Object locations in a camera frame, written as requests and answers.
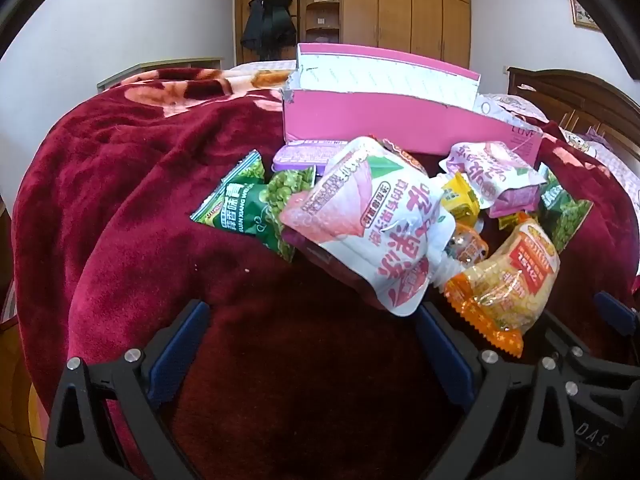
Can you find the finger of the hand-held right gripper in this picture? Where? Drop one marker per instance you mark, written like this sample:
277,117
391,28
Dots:
615,312
562,340

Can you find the low wooden shelf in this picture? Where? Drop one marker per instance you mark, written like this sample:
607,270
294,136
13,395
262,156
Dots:
150,67

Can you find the dark red floral blanket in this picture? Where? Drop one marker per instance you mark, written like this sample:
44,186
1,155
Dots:
150,185

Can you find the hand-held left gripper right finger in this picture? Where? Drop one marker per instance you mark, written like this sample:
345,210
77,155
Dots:
445,360

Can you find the small pink pouch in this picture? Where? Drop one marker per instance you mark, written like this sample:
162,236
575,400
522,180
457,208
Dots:
495,175

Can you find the black jacket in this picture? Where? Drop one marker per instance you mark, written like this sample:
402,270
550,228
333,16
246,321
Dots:
267,25

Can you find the purple cloth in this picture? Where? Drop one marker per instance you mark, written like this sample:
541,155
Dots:
594,135

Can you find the framed wall picture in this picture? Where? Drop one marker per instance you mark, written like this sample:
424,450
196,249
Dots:
585,12

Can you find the orange cracker packet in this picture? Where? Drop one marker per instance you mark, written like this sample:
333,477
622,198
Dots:
505,285

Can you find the green pea packet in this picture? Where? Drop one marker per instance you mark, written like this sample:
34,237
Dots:
240,205
565,215

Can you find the large pink jelly pouch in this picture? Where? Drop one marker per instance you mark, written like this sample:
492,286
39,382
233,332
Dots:
360,220

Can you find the pink cardboard box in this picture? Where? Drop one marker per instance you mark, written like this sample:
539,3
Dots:
375,120

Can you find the yellow candy packet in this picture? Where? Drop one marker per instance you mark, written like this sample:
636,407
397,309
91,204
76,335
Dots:
460,200
507,221

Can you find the dark wooden headboard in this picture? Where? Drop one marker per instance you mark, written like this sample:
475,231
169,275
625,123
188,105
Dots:
575,95

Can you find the wooden wardrobe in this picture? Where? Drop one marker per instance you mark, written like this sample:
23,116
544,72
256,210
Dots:
400,10

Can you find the purple packet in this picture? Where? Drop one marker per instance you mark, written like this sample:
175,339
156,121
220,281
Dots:
295,156

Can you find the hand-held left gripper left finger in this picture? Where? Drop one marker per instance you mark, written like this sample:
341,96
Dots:
180,355

